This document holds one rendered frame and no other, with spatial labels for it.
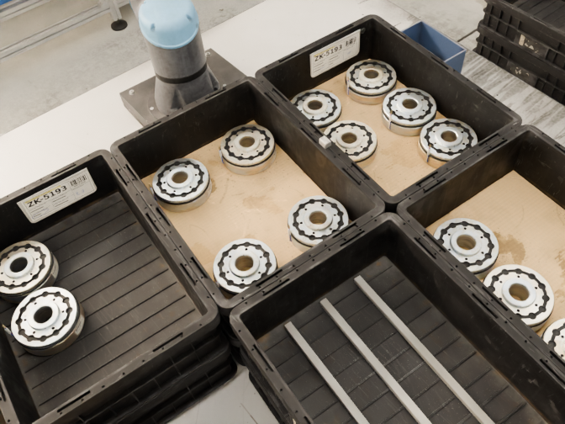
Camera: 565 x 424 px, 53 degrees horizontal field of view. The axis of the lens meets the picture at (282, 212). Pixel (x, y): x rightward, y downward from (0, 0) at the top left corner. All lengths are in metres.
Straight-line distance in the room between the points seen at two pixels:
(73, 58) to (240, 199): 1.97
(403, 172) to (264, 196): 0.26
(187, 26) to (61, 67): 1.71
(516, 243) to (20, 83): 2.34
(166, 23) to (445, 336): 0.78
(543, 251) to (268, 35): 0.92
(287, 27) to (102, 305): 0.94
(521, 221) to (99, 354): 0.72
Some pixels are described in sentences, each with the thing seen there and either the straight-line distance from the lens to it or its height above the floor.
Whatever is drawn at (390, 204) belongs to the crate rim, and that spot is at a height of 0.93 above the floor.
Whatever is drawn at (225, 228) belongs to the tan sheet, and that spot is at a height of 0.83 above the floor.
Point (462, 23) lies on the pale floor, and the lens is 2.86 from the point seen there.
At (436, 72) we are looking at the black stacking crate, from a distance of 1.14.
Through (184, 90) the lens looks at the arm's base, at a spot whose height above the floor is 0.82.
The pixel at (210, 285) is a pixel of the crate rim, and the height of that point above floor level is 0.93.
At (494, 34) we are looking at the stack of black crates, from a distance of 1.99.
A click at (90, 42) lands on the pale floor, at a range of 2.97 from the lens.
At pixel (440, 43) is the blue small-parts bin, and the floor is 0.74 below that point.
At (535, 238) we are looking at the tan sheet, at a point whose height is 0.83.
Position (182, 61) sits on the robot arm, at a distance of 1.24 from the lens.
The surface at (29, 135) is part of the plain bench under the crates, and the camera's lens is 1.49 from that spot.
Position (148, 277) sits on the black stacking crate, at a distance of 0.98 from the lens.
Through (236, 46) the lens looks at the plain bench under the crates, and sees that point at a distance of 1.57.
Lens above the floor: 1.64
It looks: 53 degrees down
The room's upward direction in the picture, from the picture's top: 7 degrees counter-clockwise
